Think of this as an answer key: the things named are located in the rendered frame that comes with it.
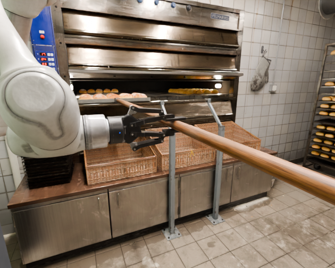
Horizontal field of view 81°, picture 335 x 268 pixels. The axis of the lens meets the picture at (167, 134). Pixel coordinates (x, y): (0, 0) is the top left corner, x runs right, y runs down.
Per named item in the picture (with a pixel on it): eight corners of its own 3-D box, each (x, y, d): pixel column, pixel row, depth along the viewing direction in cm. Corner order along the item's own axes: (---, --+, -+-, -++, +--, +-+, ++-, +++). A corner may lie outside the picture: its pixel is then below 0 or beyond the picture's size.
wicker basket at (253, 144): (192, 147, 233) (193, 124, 226) (229, 141, 255) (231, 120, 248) (218, 161, 190) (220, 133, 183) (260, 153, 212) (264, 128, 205)
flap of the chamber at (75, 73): (68, 72, 154) (69, 77, 172) (243, 75, 223) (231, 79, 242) (68, 69, 153) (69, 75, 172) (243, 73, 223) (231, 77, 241)
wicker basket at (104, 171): (84, 162, 187) (81, 134, 180) (141, 154, 209) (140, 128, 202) (86, 186, 144) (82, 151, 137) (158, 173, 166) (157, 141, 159)
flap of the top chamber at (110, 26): (64, 34, 158) (62, 10, 160) (237, 48, 228) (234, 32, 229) (63, 30, 154) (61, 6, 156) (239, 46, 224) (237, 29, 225)
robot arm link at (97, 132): (85, 144, 56) (106, 142, 58) (86, 155, 48) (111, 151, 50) (82, 112, 54) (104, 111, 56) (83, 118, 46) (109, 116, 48)
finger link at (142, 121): (127, 126, 57) (126, 121, 57) (161, 117, 61) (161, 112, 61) (130, 128, 54) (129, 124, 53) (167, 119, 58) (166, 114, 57)
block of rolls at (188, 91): (167, 92, 287) (167, 88, 285) (195, 91, 305) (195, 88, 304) (187, 94, 233) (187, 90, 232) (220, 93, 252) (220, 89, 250)
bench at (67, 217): (38, 226, 186) (26, 170, 171) (237, 178, 280) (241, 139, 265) (23, 279, 136) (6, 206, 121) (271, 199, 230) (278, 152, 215)
